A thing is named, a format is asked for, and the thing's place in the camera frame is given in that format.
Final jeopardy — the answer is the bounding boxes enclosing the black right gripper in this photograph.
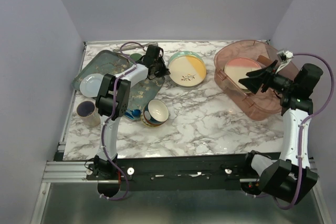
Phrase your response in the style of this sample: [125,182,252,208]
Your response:
[238,60,296,94]

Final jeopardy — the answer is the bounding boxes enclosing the yellow and cream plate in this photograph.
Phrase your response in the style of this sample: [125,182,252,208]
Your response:
[169,55,207,87]

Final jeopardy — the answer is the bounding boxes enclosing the pink and cream plate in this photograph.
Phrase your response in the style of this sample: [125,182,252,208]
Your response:
[224,57,261,93]

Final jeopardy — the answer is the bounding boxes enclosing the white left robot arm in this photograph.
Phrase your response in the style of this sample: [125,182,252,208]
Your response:
[90,45,170,179]

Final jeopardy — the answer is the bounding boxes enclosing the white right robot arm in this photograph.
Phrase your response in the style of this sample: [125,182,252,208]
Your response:
[239,61,323,210]

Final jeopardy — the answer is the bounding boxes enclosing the green plastic cup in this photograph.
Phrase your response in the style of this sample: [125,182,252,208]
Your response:
[130,53,142,62]

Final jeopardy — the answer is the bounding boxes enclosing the metal serving tongs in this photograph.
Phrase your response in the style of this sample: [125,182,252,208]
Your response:
[112,41,158,52]

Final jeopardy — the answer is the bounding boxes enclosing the green and cream plate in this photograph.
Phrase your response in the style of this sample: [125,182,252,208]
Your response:
[169,51,203,63]

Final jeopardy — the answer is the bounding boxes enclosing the patterned ceramic bowl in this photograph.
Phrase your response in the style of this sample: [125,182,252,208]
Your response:
[141,99,169,127]

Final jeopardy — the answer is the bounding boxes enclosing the blue spoon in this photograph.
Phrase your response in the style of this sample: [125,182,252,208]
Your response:
[124,109,141,121]

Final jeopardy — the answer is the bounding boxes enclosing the floral teal tray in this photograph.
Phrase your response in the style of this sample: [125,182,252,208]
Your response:
[71,50,165,110]

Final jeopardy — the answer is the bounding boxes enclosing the light blue saucer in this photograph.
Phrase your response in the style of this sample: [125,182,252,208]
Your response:
[79,73,103,98]

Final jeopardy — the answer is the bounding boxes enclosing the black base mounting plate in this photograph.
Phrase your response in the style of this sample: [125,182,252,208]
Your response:
[87,154,259,191]

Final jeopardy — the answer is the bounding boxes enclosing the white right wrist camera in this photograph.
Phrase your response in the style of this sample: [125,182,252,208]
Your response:
[276,50,293,73]

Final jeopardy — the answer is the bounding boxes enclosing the aluminium frame rail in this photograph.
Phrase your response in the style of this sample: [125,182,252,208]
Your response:
[41,158,320,183]

